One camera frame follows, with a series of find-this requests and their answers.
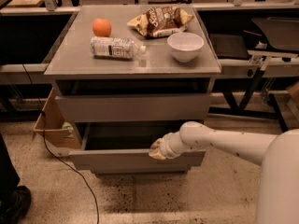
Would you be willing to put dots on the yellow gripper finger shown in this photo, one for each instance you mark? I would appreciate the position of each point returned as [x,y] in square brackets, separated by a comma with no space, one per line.
[157,143]
[157,154]

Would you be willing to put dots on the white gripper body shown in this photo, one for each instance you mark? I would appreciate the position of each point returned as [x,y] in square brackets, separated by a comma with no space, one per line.
[165,146]

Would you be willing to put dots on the grey drawer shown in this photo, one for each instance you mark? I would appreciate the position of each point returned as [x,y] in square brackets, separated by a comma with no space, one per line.
[126,146]
[141,171]
[134,107]

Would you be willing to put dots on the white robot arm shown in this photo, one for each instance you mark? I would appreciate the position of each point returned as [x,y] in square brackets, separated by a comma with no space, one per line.
[278,155]

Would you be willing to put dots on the grey top drawer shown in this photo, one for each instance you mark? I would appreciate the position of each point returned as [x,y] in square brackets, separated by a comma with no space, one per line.
[134,107]

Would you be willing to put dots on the grey bottom drawer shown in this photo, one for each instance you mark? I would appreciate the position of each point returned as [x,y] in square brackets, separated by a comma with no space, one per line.
[141,171]

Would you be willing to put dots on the grey drawer cabinet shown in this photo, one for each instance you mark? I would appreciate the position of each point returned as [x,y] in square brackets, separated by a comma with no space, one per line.
[74,71]

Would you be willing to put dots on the white bowl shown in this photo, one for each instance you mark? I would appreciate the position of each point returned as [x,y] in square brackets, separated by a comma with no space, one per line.
[184,47]

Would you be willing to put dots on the clear plastic water bottle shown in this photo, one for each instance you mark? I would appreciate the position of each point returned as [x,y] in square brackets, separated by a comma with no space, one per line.
[118,48]

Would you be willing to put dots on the brown chip bag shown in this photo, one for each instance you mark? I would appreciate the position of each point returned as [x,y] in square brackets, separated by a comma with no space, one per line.
[161,21]

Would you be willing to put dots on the orange fruit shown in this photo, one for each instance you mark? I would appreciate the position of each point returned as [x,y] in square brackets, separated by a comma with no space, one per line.
[102,27]

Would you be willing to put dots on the dark trouser leg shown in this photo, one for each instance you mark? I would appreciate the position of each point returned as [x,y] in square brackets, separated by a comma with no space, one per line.
[9,178]

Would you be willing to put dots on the black shoe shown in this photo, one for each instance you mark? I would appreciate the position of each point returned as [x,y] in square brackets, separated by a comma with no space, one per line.
[16,206]

